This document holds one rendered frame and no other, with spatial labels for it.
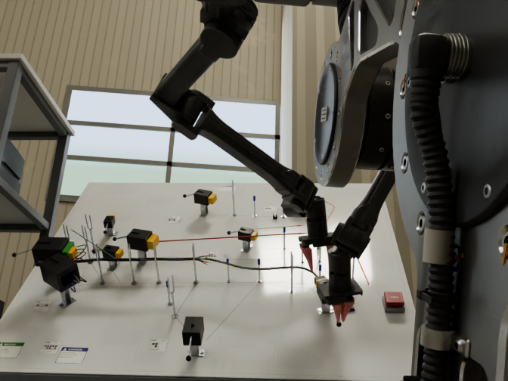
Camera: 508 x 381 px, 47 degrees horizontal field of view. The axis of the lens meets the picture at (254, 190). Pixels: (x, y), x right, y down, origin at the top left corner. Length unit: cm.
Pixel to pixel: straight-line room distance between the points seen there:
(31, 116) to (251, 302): 114
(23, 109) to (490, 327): 215
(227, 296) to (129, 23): 372
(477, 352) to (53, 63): 483
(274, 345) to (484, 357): 133
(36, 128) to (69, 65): 257
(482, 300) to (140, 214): 196
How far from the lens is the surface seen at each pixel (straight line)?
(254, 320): 166
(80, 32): 516
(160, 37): 506
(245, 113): 463
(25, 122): 241
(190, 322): 152
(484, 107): 28
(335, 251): 147
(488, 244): 27
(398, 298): 171
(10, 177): 214
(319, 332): 163
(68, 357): 165
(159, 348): 161
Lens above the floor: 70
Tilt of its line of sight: 24 degrees up
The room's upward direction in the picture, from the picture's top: 2 degrees clockwise
